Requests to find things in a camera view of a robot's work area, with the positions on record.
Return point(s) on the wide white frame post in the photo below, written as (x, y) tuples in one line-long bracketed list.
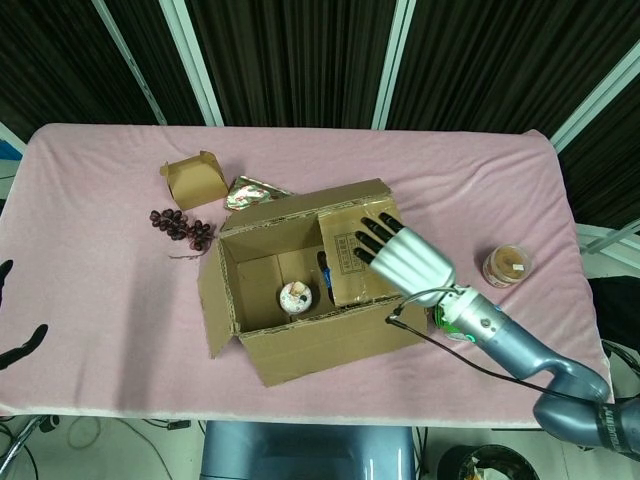
[(392, 65), (192, 65), (595, 100)]

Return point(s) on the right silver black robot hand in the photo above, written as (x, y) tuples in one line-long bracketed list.
[(415, 260)]

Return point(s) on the dark bottle with blue label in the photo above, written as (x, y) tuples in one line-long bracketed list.
[(326, 277)]

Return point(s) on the blue-grey robot torso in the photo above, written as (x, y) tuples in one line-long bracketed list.
[(300, 450)]

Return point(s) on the gold red foil packet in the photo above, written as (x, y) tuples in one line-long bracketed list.
[(247, 192)]

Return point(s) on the dark red grape bunch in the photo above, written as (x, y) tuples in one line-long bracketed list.
[(172, 222)]

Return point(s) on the jar with orange label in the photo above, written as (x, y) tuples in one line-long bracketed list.
[(507, 265)]

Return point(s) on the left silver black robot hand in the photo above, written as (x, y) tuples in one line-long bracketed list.
[(25, 340)]

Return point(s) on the thin white frame post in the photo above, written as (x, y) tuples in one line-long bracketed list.
[(132, 65)]

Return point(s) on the green snack bag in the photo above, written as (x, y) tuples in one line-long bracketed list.
[(439, 320)]

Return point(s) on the small kraft paper box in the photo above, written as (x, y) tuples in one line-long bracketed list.
[(197, 180)]

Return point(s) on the pink fleece tablecloth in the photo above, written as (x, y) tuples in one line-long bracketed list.
[(125, 310)]

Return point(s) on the white patterned round cup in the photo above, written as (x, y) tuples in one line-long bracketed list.
[(296, 297)]

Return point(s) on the black trash bin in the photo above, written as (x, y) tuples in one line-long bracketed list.
[(480, 462)]

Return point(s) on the black pleated curtain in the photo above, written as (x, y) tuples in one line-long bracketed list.
[(300, 50)]

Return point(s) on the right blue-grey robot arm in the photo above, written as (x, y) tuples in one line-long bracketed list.
[(525, 355)]

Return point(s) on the large brown cardboard box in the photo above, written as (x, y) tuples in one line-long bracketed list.
[(340, 340)]

